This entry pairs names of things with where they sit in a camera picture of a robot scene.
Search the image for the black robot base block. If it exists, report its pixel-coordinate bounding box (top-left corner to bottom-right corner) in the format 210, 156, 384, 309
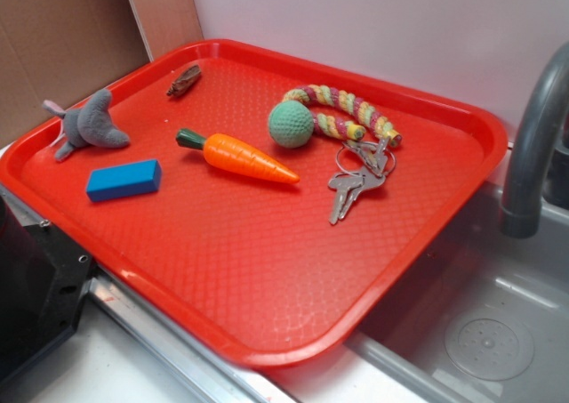
1, 198, 94, 384

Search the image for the brown wood chip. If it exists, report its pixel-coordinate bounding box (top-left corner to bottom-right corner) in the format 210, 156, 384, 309
166, 65, 202, 98

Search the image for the red plastic tray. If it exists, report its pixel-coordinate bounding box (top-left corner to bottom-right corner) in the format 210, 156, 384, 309
1, 40, 507, 369

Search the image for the orange plastic carrot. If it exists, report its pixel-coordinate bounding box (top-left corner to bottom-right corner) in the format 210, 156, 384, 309
175, 128, 301, 184

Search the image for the silver key bunch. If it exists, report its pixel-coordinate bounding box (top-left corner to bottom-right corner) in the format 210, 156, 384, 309
328, 138, 397, 225

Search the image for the blue rectangular block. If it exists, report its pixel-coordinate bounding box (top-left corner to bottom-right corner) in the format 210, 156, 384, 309
86, 159, 162, 202

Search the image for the grey plush mouse toy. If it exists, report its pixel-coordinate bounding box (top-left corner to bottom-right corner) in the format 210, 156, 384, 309
42, 88, 131, 162

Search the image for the grey plastic faucet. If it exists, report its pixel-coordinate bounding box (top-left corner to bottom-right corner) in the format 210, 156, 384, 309
499, 44, 568, 238

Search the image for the grey plastic sink basin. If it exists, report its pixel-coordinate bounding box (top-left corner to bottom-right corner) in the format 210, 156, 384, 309
266, 184, 569, 403

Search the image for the brown cardboard panel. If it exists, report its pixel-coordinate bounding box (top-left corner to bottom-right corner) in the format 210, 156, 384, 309
1, 0, 203, 146

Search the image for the green ball rope toy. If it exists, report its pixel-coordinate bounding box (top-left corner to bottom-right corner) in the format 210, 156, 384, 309
268, 85, 403, 149

